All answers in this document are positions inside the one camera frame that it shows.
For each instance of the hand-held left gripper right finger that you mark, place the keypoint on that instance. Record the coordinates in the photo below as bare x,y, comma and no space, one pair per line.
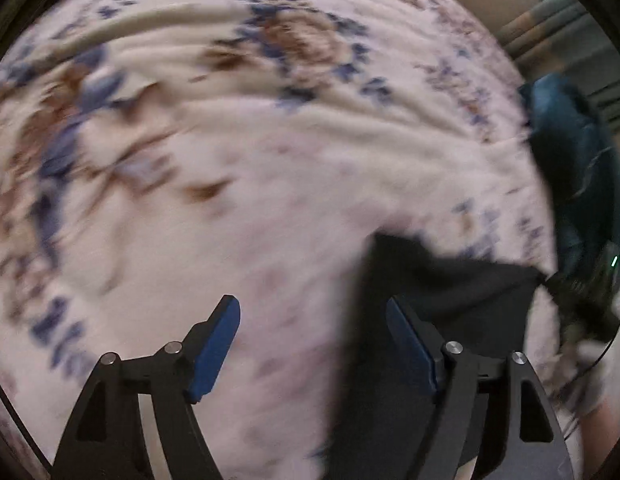
415,350

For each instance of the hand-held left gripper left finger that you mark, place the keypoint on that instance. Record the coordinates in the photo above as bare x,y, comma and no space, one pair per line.
215,350

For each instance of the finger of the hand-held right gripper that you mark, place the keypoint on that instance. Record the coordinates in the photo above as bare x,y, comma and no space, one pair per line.
552,282

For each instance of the dark striped long-sleeve sweater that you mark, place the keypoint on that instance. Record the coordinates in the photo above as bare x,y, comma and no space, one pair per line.
420,280

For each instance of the person's right forearm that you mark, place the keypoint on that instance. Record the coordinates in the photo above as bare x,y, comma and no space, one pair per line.
592,400

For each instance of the teal plush blanket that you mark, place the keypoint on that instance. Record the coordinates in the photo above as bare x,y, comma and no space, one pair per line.
565,160

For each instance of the floral bedspread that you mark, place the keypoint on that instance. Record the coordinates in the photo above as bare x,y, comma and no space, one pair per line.
215,185

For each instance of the grey-green curtain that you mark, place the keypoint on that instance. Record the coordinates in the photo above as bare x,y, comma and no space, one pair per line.
565,50

